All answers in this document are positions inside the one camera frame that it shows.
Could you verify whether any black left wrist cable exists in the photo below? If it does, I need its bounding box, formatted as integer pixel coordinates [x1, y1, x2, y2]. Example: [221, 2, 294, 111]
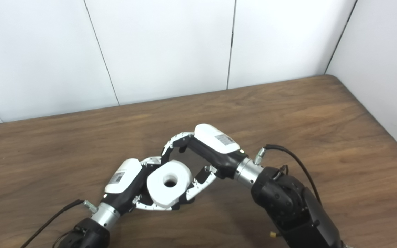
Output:
[21, 199, 98, 248]

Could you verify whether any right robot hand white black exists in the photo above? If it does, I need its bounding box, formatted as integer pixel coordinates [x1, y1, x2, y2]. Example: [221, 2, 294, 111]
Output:
[160, 123, 250, 204]

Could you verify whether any round white plastic piece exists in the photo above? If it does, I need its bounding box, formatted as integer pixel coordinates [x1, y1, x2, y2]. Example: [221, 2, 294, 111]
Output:
[146, 160, 194, 209]

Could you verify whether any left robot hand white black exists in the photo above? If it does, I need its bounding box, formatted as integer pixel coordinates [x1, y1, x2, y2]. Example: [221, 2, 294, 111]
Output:
[100, 156, 182, 215]

